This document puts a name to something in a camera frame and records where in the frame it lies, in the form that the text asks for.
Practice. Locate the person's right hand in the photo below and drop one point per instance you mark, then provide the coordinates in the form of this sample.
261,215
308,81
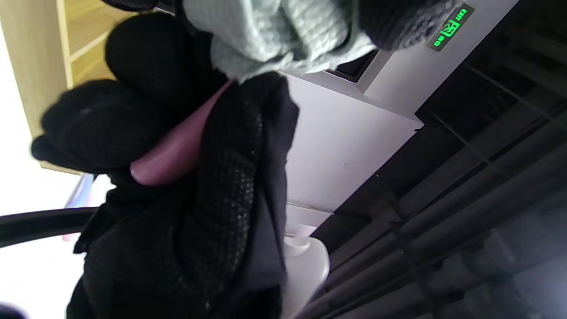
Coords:
398,22

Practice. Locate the person's left hand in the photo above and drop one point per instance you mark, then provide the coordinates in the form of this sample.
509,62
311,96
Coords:
230,212

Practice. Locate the pink spoon compartment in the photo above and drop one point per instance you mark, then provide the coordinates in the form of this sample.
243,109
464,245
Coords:
177,146

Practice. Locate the green fish scale cleaning cloth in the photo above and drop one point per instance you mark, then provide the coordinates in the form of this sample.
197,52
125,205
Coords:
274,35

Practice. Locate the green exit sign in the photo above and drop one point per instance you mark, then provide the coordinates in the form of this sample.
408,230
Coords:
449,26

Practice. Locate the wooden cutlery tray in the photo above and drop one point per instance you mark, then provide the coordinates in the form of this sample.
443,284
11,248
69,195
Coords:
40,66

